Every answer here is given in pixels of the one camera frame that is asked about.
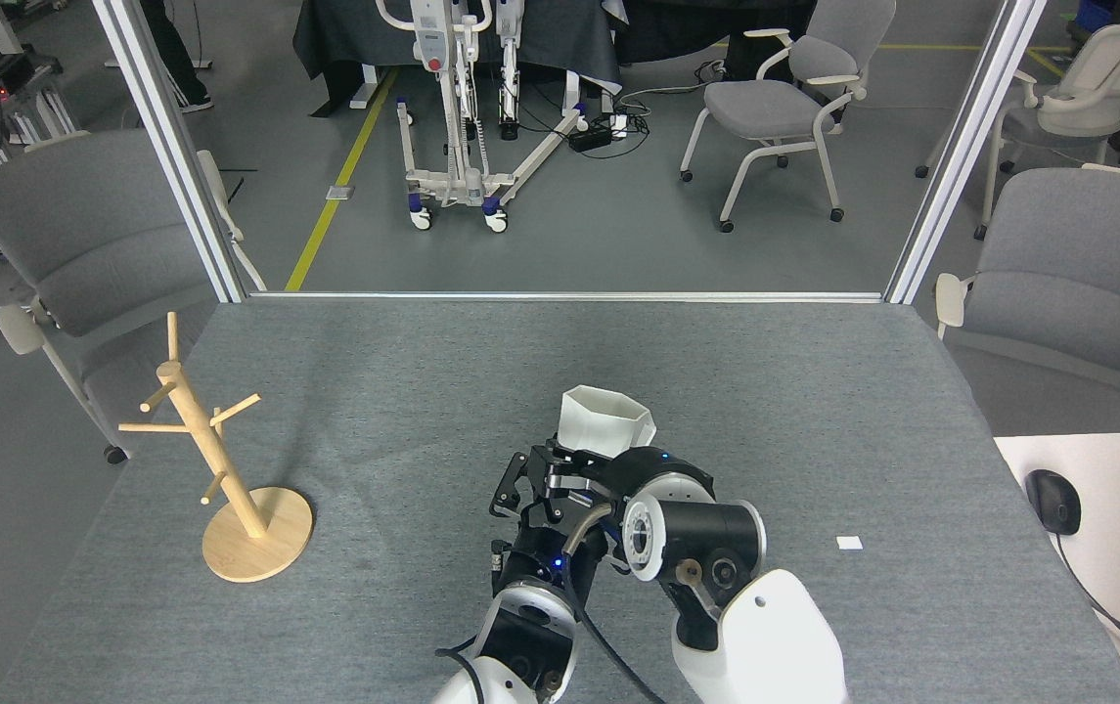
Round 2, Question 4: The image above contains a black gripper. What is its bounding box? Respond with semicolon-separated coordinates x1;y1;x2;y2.
545;442;717;509
489;450;616;597

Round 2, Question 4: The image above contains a white faceted cup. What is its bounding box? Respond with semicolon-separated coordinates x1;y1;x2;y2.
556;386;657;461

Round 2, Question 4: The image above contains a wooden cup rack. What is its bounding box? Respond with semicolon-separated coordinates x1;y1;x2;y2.
118;312;315;585

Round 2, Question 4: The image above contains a silver crossbar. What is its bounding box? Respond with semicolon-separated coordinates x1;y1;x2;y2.
248;290;885;304

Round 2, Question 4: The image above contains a power strip with plugs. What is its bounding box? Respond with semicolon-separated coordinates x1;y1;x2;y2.
568;115;631;153

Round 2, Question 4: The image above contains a white stand on wheels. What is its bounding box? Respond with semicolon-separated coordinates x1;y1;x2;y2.
374;0;592;234

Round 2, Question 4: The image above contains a black computer mouse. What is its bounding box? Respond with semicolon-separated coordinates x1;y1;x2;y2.
1025;469;1082;536

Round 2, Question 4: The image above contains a black cloth-covered table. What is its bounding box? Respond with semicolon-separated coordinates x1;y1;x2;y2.
292;0;624;116

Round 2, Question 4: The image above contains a person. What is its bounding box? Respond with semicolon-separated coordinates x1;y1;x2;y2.
137;0;214;113

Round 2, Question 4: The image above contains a cream mesh-back chair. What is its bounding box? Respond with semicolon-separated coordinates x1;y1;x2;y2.
916;22;1120;242

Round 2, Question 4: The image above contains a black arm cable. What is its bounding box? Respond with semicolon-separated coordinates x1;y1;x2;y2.
560;504;668;704

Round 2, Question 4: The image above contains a grey chair with cream frame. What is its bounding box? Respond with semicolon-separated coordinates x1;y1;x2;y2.
680;0;898;234
0;129;267;465
934;164;1120;431

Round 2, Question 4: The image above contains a silver post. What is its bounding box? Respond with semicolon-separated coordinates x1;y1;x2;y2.
92;0;254;304
883;0;1050;305

